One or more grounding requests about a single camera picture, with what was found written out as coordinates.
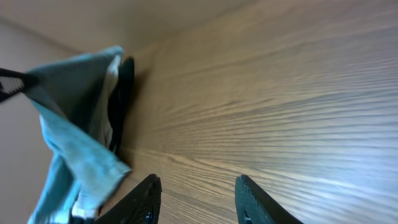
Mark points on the light blue denim shorts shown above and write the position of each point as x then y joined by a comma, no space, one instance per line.
83,173

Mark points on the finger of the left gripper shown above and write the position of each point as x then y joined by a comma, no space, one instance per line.
13,83

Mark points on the black garment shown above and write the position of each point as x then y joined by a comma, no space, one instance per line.
119,101

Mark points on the beige shorts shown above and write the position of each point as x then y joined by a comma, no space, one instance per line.
100,127

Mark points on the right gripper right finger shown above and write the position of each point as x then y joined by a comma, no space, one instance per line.
255,206

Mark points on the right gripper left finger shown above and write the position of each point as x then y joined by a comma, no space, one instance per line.
140,206

